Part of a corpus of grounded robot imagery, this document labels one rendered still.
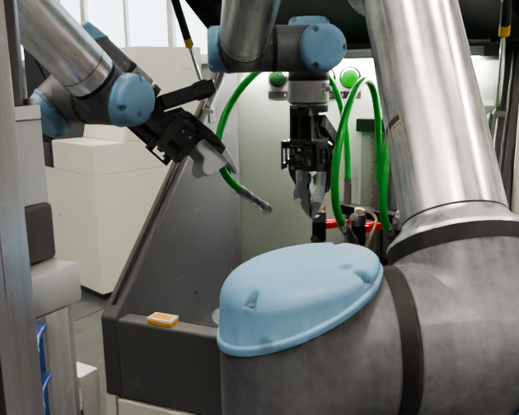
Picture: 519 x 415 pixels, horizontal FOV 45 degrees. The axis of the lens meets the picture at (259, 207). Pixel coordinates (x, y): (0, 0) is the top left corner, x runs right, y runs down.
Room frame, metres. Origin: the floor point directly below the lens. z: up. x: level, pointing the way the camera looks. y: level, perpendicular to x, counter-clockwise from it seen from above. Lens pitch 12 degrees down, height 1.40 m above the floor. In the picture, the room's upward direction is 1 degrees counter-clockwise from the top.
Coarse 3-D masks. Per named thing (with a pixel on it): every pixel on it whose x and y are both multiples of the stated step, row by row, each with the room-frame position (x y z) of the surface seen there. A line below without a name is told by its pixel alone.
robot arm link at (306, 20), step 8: (296, 16) 1.15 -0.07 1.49; (304, 16) 1.13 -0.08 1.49; (312, 16) 1.13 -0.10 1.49; (320, 16) 1.14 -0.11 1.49; (288, 24) 1.16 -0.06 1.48; (296, 24) 1.14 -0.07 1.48; (304, 24) 1.13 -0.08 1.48; (288, 72) 1.16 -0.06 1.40; (296, 72) 1.14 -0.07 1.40; (304, 72) 1.13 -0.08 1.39; (312, 72) 1.13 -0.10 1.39; (320, 72) 1.13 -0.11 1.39; (328, 72) 1.15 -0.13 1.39; (288, 80) 1.16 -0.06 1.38; (296, 80) 1.14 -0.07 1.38; (304, 80) 1.13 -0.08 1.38; (312, 80) 1.13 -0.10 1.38; (320, 80) 1.13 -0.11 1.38
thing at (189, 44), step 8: (176, 0) 1.36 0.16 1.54; (176, 8) 1.37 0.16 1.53; (176, 16) 1.38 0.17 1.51; (184, 16) 1.38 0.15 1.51; (184, 24) 1.38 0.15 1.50; (184, 32) 1.39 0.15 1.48; (184, 40) 1.40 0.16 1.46; (192, 40) 1.40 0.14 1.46; (192, 56) 1.41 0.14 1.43; (208, 104) 1.46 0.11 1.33; (208, 112) 1.46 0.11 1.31; (208, 120) 1.46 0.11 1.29
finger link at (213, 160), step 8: (200, 144) 1.11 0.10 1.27; (208, 144) 1.11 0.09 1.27; (200, 152) 1.10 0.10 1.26; (208, 152) 1.11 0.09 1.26; (216, 152) 1.12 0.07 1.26; (224, 152) 1.11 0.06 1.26; (208, 160) 1.11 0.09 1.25; (216, 160) 1.11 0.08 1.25; (224, 160) 1.12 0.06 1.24; (232, 160) 1.13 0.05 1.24; (208, 168) 1.10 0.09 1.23; (216, 168) 1.11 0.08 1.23; (232, 168) 1.13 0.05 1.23
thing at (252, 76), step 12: (252, 72) 1.20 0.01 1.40; (240, 84) 1.18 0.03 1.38; (336, 84) 1.36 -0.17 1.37; (336, 96) 1.37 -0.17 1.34; (228, 108) 1.15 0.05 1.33; (216, 132) 1.14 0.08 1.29; (348, 132) 1.39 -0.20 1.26; (348, 144) 1.39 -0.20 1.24; (348, 156) 1.39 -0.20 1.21; (348, 168) 1.39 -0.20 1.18; (228, 180) 1.15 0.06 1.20; (348, 180) 1.39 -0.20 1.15
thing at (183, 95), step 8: (200, 80) 1.16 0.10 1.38; (208, 80) 1.15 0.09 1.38; (184, 88) 1.12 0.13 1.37; (192, 88) 1.13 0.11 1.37; (200, 88) 1.14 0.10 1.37; (208, 88) 1.14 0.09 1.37; (216, 88) 1.16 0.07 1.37; (160, 96) 1.10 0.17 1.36; (168, 96) 1.10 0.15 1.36; (176, 96) 1.11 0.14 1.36; (184, 96) 1.12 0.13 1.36; (192, 96) 1.12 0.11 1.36; (200, 96) 1.13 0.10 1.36; (208, 96) 1.15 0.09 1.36; (168, 104) 1.10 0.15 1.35; (176, 104) 1.11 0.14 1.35
